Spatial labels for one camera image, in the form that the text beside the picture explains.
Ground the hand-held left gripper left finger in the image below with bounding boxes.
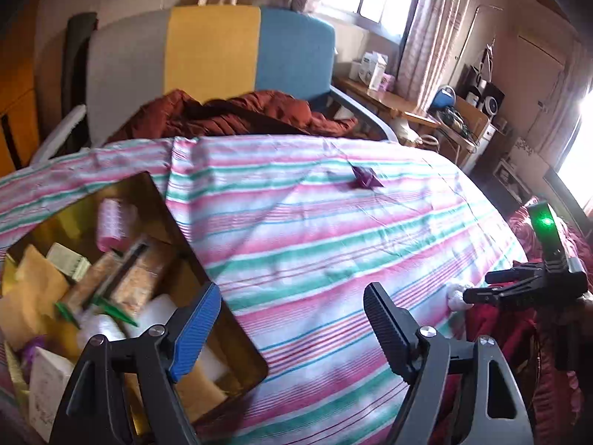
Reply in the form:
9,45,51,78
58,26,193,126
49,282,222,445

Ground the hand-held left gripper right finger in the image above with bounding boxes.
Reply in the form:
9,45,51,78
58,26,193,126
362,282,536,445

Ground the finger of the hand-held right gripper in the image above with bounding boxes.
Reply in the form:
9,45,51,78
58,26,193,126
463,274,557,309
486,262,548,286

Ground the gold tin box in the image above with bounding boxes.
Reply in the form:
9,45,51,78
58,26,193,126
0,171,269,445

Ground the rice cracker packet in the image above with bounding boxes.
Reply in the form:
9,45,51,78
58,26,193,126
54,251,123,323
109,236,181,327

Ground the pink roll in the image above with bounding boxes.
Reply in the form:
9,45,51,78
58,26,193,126
96,198,140,251

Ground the small green white box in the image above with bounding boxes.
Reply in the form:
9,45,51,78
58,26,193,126
46,242,91,281

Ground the gold foil packet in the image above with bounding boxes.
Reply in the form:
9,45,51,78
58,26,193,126
0,245,72,353

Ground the red fleece garment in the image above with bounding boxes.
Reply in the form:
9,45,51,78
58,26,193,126
463,204,593,427

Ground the striped tablecloth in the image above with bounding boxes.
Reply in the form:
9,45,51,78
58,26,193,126
0,134,531,445

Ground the floral print cardboard box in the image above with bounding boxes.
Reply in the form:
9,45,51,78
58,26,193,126
505,136,557,181

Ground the purple snack packet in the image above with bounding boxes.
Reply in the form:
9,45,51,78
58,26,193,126
345,164,385,190

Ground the black speaker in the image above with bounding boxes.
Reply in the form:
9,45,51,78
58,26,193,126
479,81,506,116

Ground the blue round container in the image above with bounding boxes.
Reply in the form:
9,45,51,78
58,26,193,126
428,85,458,113

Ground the wooden side shelf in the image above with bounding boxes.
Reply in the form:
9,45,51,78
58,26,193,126
334,76,492,158

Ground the red-brown quilted jacket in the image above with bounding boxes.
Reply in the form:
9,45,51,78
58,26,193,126
104,89,360,144

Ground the white carton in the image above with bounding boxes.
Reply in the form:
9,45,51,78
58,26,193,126
367,52,389,92

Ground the grey yellow blue chair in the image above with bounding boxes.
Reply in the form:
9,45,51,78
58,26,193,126
30,4,399,168

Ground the black rolled mat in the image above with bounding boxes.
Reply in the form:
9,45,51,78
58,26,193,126
62,11,98,149

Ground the wooden wardrobe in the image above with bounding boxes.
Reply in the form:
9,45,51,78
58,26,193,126
0,0,42,177

